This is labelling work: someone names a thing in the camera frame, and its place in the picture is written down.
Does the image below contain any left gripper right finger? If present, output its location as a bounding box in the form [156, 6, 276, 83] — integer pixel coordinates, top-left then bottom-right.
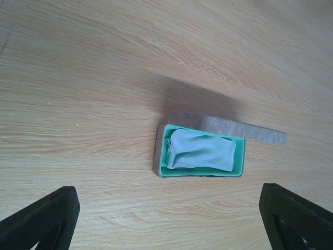
[260, 183, 332, 249]

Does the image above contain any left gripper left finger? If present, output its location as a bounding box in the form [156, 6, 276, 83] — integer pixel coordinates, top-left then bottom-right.
[1, 186, 80, 249]

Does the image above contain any light blue cleaning cloth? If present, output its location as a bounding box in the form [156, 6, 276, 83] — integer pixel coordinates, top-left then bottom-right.
[167, 129, 236, 172]

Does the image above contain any grey glasses case green lining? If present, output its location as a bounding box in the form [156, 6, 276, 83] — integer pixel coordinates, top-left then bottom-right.
[152, 110, 287, 178]

